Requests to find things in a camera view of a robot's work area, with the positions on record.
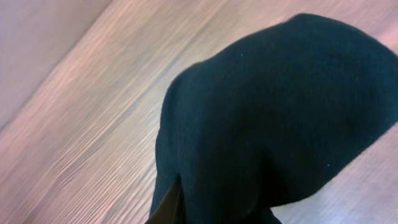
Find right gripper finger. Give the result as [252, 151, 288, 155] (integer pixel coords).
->
[146, 177, 183, 224]

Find black cloth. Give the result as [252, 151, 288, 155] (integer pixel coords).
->
[149, 13, 397, 224]

